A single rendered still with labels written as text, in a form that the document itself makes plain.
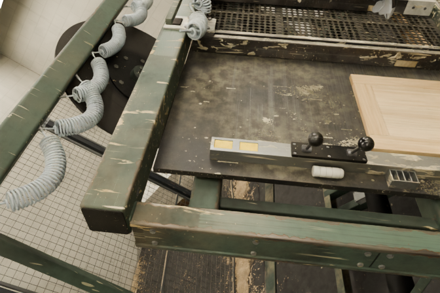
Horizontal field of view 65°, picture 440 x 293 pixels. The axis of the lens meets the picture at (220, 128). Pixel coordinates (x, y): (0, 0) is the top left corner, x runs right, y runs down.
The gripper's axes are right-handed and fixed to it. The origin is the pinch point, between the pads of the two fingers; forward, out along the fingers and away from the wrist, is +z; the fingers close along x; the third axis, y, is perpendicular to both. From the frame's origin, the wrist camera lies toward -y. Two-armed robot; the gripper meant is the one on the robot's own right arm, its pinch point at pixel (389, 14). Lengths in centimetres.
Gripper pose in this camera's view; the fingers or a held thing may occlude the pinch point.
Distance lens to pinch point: 143.5
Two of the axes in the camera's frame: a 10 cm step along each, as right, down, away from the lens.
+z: 3.3, 7.4, 5.9
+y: -9.0, 4.3, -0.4
